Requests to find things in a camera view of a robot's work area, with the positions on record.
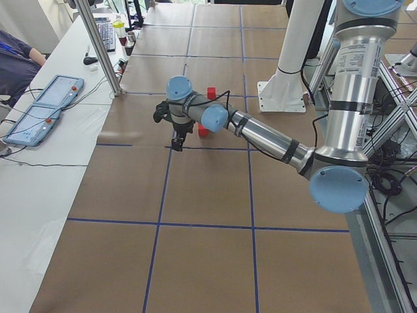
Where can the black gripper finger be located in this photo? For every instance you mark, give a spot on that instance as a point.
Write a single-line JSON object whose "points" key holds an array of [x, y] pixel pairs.
{"points": [[177, 141]]}

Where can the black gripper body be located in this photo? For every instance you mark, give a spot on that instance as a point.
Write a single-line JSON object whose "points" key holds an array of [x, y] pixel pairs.
{"points": [[181, 128]]}

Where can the red cube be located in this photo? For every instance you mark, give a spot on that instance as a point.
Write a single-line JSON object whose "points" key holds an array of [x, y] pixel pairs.
{"points": [[211, 93], [202, 131]]}

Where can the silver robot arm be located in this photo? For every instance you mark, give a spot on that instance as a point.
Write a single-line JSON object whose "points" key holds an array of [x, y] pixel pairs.
{"points": [[334, 168]]}

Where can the metal cup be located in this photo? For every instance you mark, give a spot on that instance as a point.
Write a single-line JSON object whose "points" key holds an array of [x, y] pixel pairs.
{"points": [[131, 36]]}

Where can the black computer mouse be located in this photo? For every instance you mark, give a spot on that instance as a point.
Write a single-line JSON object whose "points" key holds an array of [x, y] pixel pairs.
{"points": [[89, 60]]}

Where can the yellow lid bottle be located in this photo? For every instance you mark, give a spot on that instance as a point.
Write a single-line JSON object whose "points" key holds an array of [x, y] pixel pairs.
{"points": [[119, 28]]}

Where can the black keyboard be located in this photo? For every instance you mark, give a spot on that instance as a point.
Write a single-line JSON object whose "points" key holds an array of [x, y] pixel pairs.
{"points": [[107, 34]]}

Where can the upper blue teach pendant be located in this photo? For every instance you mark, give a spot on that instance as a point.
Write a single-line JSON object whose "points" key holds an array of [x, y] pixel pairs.
{"points": [[60, 92]]}

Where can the blue teach pendant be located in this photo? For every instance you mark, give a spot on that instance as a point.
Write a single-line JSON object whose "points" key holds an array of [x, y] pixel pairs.
{"points": [[60, 92], [33, 126]]}

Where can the lower blue teach pendant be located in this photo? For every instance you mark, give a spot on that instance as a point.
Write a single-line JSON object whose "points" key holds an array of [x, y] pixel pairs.
{"points": [[33, 126]]}

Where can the seated person in blue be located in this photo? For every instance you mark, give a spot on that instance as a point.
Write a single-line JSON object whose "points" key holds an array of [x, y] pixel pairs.
{"points": [[20, 63]]}

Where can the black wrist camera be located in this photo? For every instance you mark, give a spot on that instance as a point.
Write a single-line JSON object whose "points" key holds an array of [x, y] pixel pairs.
{"points": [[162, 111]]}

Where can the white pedestal column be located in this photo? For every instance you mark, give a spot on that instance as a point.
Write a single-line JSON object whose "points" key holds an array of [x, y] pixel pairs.
{"points": [[283, 92]]}

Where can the aluminium frame post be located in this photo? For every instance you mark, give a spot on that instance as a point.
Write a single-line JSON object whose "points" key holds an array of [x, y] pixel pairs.
{"points": [[88, 19]]}

